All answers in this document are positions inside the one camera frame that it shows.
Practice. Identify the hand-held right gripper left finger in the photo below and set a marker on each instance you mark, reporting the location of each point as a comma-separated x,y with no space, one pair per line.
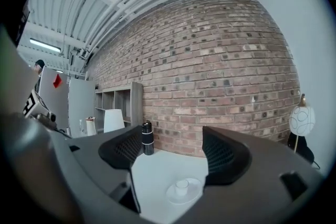
99,178

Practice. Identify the red tag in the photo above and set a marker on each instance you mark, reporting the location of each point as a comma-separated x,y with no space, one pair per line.
57,80

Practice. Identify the ceiling tube light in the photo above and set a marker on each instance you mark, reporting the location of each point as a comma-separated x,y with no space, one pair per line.
45,45

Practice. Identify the grey wooden shelf desk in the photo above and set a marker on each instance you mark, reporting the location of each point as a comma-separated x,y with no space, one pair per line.
136,105

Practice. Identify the white saucer plate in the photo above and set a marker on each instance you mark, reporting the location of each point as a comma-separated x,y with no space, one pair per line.
194,192

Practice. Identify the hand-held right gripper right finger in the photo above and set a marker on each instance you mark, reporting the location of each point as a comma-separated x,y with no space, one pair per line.
262,178

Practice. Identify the white cup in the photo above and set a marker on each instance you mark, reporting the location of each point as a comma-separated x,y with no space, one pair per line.
182,186

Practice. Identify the globe shade brass table lamp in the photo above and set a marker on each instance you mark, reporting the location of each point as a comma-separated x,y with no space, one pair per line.
302,118

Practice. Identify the black rounded object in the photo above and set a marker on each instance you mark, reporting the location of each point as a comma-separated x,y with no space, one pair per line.
304,150

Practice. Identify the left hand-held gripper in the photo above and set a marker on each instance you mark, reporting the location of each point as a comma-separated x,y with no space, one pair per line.
32,103

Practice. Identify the white partition panel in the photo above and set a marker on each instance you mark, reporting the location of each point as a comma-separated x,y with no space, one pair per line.
81,97
52,107

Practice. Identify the white shade brass table lamp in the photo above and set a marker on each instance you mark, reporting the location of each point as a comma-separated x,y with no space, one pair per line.
113,120

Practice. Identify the person's black vest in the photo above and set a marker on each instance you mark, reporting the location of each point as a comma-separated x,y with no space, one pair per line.
13,8

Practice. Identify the person's pale shirt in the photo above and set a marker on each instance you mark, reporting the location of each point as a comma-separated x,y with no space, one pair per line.
15,81

